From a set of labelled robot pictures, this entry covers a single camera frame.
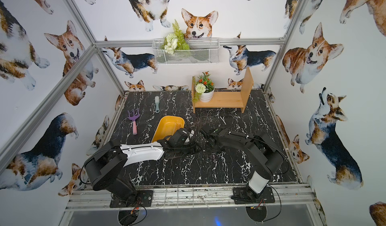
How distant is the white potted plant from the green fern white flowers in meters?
0.22

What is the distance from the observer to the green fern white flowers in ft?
2.62

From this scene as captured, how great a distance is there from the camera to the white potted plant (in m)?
0.94
